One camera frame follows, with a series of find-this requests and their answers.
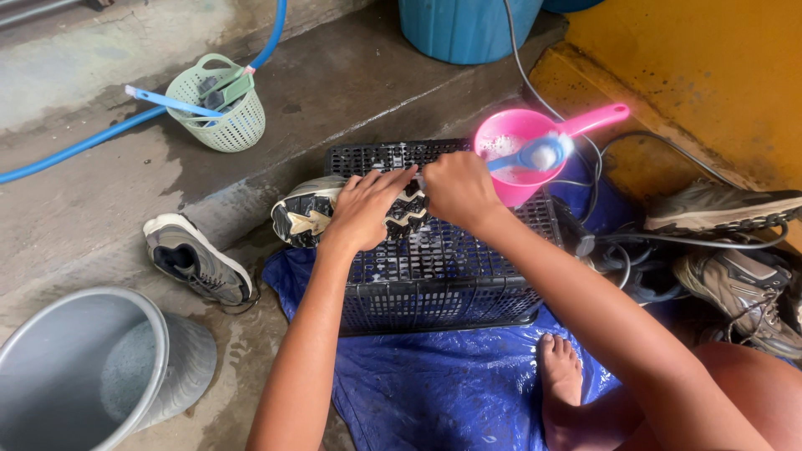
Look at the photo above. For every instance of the person's left hand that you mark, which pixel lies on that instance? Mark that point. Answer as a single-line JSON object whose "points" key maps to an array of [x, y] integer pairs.
{"points": [[363, 210]]}

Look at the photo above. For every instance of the person's right hand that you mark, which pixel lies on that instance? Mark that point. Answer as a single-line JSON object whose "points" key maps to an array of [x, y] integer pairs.
{"points": [[460, 191]]}

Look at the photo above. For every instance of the person's right fingers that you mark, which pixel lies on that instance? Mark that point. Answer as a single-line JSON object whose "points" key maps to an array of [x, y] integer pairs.
{"points": [[438, 172]]}

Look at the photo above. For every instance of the grey sneaker with black sole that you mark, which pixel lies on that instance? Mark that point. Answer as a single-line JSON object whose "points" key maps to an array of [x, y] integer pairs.
{"points": [[301, 216]]}

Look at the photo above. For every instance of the pink plastic water dipper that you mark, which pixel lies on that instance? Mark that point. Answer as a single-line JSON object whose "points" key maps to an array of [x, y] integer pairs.
{"points": [[520, 141]]}

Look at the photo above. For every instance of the black plastic crate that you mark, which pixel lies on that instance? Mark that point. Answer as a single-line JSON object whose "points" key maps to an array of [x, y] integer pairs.
{"points": [[438, 269]]}

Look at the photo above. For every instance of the blue plastic barrel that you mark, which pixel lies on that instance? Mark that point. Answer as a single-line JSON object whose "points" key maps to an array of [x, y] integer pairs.
{"points": [[467, 28]]}

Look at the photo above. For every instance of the green plastic basket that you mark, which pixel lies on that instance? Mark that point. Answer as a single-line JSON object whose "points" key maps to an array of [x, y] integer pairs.
{"points": [[232, 122]]}

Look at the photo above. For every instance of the blue plastic tarp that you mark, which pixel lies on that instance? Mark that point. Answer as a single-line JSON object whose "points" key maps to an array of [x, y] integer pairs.
{"points": [[438, 388]]}

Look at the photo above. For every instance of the green brush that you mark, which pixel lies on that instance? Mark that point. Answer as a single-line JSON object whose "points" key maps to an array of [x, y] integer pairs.
{"points": [[229, 92]]}

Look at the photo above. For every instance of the person's foot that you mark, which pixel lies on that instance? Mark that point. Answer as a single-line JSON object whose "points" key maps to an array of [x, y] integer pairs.
{"points": [[559, 376]]}

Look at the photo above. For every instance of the grey sneaker with laces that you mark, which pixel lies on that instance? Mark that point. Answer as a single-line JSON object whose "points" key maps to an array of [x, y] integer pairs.
{"points": [[739, 294]]}

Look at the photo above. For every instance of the person's leg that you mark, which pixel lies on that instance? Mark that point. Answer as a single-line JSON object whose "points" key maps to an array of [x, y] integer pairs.
{"points": [[739, 401]]}

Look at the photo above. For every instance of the grey metal bucket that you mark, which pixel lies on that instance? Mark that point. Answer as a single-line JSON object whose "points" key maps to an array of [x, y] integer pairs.
{"points": [[81, 369]]}

